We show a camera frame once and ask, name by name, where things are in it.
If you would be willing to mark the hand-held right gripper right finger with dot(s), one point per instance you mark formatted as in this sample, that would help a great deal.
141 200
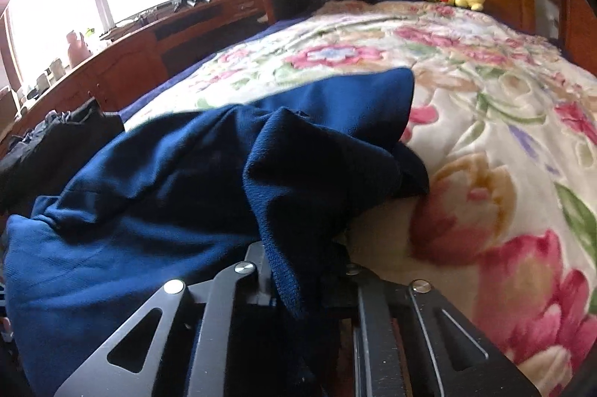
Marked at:
373 331

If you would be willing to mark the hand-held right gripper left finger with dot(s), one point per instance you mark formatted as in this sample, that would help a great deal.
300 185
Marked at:
247 280

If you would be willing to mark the navy blue suit jacket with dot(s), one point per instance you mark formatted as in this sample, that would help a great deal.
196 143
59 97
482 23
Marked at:
186 192

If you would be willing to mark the pile of dark clothes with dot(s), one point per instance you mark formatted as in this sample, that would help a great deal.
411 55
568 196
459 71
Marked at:
60 140

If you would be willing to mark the floral blanket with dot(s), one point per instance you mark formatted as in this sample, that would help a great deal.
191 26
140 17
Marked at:
489 122

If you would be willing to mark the wooden desk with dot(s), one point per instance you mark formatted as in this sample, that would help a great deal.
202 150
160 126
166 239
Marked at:
130 61

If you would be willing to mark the pink bottle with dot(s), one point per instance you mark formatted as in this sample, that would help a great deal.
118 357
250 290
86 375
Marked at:
77 49

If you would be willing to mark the wooden louvered wardrobe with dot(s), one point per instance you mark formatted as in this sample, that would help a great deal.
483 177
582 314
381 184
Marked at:
578 19

